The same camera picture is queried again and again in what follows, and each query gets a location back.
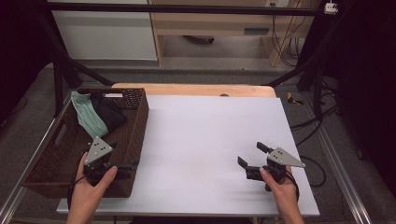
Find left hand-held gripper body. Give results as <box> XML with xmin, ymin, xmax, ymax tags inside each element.
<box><xmin>82</xmin><ymin>135</ymin><xmax>114</xmax><ymax>188</ymax></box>

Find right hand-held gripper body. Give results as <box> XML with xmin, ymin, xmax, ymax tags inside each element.
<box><xmin>245</xmin><ymin>147</ymin><xmax>306</xmax><ymax>192</ymax></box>

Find black and green shirt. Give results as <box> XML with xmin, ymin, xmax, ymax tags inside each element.
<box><xmin>70</xmin><ymin>91</ymin><xmax>128</xmax><ymax>140</ymax></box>

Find brown wicker basket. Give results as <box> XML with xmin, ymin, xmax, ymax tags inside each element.
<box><xmin>21</xmin><ymin>87</ymin><xmax>149</xmax><ymax>199</ymax></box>

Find person's right hand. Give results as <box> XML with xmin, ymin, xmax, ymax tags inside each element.
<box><xmin>259</xmin><ymin>165</ymin><xmax>301</xmax><ymax>208</ymax></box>

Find person's left hand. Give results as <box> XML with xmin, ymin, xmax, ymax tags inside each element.
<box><xmin>71</xmin><ymin>152</ymin><xmax>119</xmax><ymax>204</ymax></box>

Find white table board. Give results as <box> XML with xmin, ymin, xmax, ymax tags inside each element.
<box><xmin>56</xmin><ymin>94</ymin><xmax>320</xmax><ymax>217</ymax></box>

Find yellow and black floor item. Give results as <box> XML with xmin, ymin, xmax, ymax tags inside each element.
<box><xmin>286</xmin><ymin>91</ymin><xmax>304</xmax><ymax>106</ymax></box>

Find black metal stand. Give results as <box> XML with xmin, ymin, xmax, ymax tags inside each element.
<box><xmin>264</xmin><ymin>0</ymin><xmax>356</xmax><ymax>121</ymax></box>
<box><xmin>33</xmin><ymin>0</ymin><xmax>115</xmax><ymax>118</ymax></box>

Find white cabinet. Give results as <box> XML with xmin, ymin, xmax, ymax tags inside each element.
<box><xmin>50</xmin><ymin>0</ymin><xmax>158</xmax><ymax>62</ymax></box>

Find light wooden desk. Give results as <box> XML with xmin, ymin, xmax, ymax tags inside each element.
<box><xmin>148</xmin><ymin>0</ymin><xmax>321</xmax><ymax>67</ymax></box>

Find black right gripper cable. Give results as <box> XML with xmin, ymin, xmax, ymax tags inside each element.
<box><xmin>284</xmin><ymin>169</ymin><xmax>301</xmax><ymax>203</ymax></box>

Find black floor cables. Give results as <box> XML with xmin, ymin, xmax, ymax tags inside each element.
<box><xmin>289</xmin><ymin>80</ymin><xmax>341</xmax><ymax>189</ymax></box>

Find hanging desk cables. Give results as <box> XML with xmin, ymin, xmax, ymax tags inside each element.
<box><xmin>270</xmin><ymin>13</ymin><xmax>304</xmax><ymax>68</ymax></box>

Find small white camera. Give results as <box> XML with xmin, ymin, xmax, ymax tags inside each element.
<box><xmin>323</xmin><ymin>2</ymin><xmax>339</xmax><ymax>16</ymax></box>

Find black horizontal frame bar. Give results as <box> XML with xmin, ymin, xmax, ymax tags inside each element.
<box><xmin>46</xmin><ymin>2</ymin><xmax>328</xmax><ymax>17</ymax></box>

